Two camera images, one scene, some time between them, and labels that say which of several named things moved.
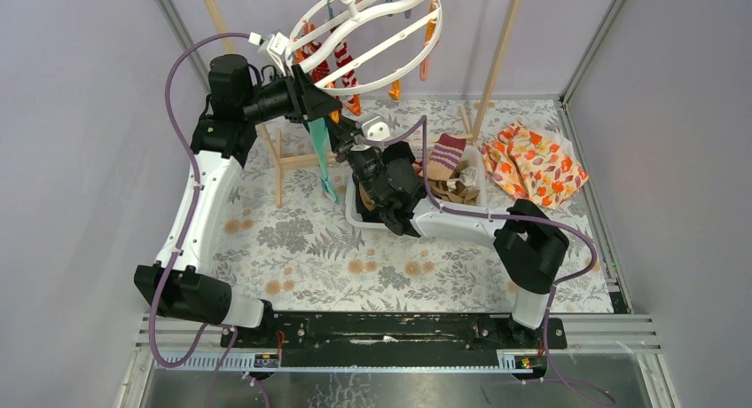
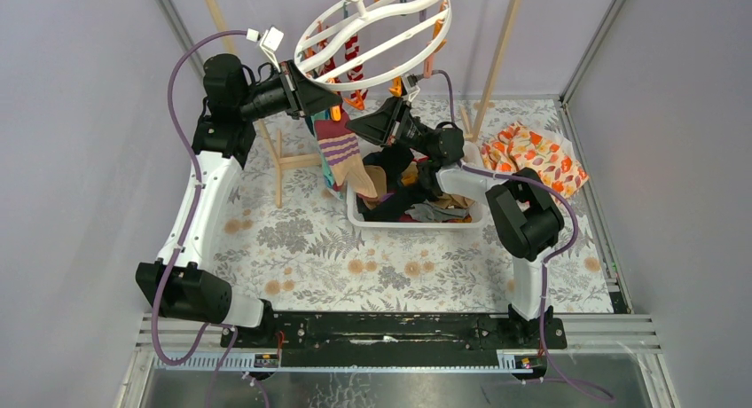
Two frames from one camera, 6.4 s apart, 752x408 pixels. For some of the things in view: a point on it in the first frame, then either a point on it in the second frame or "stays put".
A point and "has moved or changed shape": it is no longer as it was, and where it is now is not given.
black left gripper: (297, 92) stays put
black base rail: (395, 341) stays put
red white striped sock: (322, 74) -> (353, 100)
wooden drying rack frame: (276, 164) stays put
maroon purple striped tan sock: (444, 156) has moved or changed shape
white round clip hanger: (370, 35) stays put
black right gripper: (340, 136) -> (379, 126)
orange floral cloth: (536, 164) stays put
